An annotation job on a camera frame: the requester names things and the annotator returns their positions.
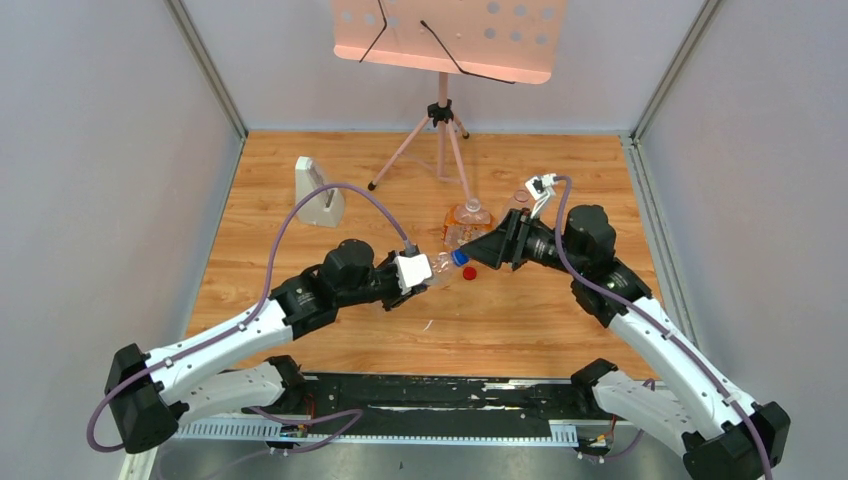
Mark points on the orange label tea bottle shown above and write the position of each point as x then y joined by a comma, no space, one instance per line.
465,222

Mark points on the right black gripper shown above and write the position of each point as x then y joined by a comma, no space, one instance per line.
505,243

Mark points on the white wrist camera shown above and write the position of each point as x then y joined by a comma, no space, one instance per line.
412,271
542,189

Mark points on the red cap water bottle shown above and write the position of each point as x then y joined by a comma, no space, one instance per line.
520,199

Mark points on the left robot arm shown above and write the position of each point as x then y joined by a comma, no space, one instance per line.
150,394

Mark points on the blue label pepsi bottle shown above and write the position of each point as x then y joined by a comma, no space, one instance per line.
442,268

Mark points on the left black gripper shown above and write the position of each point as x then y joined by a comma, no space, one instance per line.
391,289

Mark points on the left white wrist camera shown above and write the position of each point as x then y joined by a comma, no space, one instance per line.
412,271

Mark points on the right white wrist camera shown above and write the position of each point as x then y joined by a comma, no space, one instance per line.
542,189

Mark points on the pink music stand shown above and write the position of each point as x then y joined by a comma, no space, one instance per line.
510,42

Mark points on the blue bottle cap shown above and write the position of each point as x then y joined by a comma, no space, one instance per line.
459,258

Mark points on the red bottle cap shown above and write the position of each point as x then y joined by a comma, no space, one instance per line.
469,273

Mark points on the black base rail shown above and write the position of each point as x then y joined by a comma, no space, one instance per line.
441,406

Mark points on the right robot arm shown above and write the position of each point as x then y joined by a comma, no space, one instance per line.
718,430

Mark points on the white wedge stand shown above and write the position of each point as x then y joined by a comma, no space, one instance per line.
324,209

